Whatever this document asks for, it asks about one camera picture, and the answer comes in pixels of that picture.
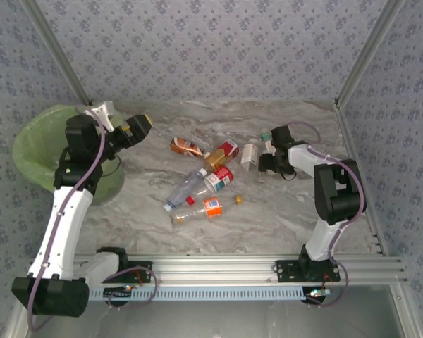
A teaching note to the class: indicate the small white carton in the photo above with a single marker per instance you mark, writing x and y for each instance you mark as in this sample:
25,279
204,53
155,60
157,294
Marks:
248,155

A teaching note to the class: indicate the red yellow juice carton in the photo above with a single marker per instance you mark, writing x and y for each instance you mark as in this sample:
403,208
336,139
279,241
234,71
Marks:
222,153

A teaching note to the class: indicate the crushed brown drink can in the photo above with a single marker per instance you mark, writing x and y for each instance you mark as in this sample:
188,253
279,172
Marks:
183,146

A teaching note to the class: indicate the clear bottle red label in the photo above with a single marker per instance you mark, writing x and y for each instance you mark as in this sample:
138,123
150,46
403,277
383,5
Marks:
220,177

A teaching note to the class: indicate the bin with green bag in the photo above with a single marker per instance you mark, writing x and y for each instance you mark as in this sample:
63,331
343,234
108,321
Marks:
31,151

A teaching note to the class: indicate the clear plastic bottle white cap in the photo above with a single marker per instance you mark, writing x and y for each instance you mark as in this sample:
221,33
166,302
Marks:
183,188

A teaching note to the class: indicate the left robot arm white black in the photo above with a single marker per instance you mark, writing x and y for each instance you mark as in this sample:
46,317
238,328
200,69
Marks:
67,225

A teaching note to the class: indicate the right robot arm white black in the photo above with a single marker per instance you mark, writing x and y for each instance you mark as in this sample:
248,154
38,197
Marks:
324,239

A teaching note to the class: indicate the clear bottle orange label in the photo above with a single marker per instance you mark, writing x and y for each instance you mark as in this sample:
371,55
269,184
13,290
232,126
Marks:
214,208

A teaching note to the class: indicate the small circuit board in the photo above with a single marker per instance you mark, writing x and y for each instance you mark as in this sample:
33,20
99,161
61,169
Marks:
317,293
113,292

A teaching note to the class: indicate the aluminium side rail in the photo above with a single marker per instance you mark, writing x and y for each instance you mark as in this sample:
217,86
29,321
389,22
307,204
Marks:
349,141

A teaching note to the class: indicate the aluminium frame post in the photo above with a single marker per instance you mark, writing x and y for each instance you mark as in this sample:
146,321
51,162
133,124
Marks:
58,53
368,53

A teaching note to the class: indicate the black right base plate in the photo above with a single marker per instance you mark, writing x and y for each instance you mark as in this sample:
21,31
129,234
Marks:
285,269

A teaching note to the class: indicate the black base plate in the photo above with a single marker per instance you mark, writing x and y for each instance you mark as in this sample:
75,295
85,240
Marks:
285,269
144,269

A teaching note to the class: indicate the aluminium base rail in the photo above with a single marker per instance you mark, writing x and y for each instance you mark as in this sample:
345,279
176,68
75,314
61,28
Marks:
215,269

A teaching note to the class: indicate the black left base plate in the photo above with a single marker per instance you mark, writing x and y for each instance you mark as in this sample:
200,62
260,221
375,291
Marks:
144,269

